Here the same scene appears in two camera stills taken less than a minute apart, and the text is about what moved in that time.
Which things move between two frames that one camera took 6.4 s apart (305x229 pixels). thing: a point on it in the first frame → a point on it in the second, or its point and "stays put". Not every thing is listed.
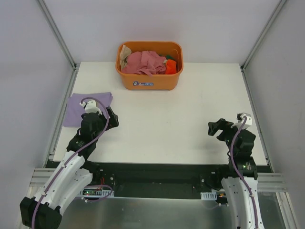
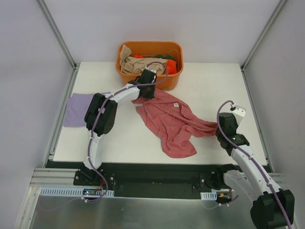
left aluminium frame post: x=58 y=34 stays put
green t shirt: x=167 y=57 stays put
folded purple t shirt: x=74 y=111 stays put
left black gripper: x=109 y=117 → x=147 y=92
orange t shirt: x=171 y=67 stays put
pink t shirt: x=145 y=62 → x=175 y=124
